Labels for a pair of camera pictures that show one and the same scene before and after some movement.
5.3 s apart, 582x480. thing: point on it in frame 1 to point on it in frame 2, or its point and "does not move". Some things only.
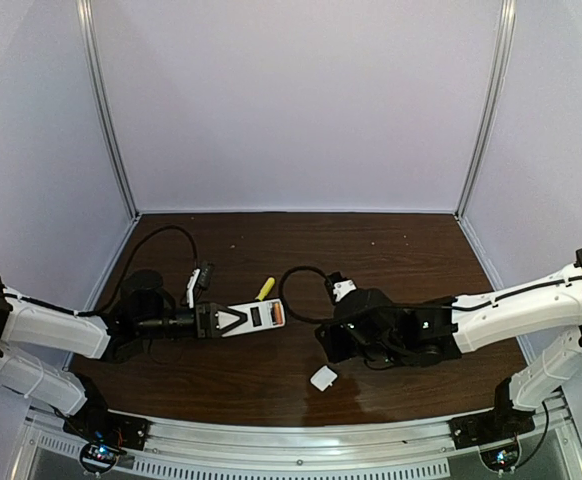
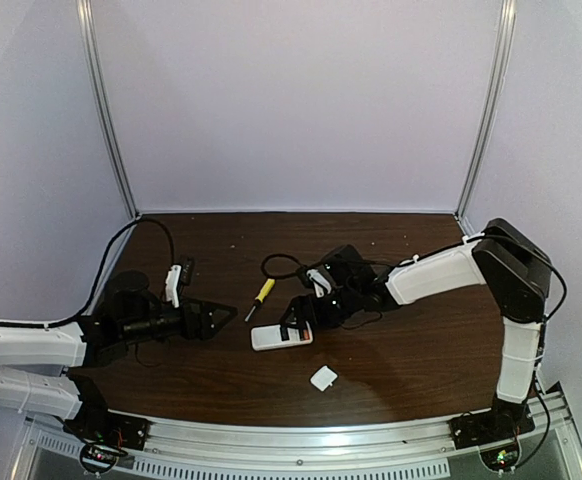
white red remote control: [261, 315] to [269, 337]
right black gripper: [328, 342] to [309, 310]
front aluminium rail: [559, 450] does not move
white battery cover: [323, 378] does not move
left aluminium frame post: [89, 31] does not move
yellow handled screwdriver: [265, 289] does not move
